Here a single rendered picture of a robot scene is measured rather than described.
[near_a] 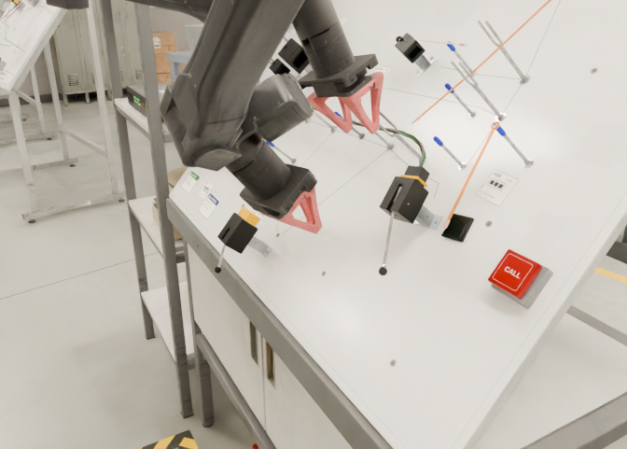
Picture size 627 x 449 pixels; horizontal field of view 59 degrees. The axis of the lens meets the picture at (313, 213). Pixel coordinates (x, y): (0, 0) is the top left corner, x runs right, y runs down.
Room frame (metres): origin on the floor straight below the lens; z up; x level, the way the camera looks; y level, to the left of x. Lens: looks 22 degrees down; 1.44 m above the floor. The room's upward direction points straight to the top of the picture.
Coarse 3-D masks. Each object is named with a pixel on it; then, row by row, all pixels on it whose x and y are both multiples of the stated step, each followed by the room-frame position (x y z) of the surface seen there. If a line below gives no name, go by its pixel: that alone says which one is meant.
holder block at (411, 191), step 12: (396, 180) 0.80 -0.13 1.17; (408, 180) 0.78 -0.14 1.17; (396, 192) 0.78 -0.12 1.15; (408, 192) 0.76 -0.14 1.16; (420, 192) 0.77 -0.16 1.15; (384, 204) 0.77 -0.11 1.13; (396, 204) 0.76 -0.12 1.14; (408, 204) 0.76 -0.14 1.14; (420, 204) 0.77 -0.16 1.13; (396, 216) 0.77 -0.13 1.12; (408, 216) 0.76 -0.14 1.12
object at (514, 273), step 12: (516, 252) 0.63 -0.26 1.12; (504, 264) 0.63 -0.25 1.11; (516, 264) 0.62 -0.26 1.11; (528, 264) 0.61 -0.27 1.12; (492, 276) 0.63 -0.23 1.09; (504, 276) 0.62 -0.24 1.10; (516, 276) 0.61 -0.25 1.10; (528, 276) 0.60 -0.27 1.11; (504, 288) 0.60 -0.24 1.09; (516, 288) 0.59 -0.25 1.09
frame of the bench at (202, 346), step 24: (192, 312) 1.50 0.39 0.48; (576, 312) 1.00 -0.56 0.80; (192, 336) 1.53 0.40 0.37; (624, 336) 0.91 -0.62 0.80; (216, 360) 1.36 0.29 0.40; (240, 408) 1.16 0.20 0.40; (600, 408) 0.71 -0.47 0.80; (624, 408) 0.71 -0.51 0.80; (264, 432) 1.07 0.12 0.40; (576, 432) 0.66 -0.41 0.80; (600, 432) 0.66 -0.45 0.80; (624, 432) 0.69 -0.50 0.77
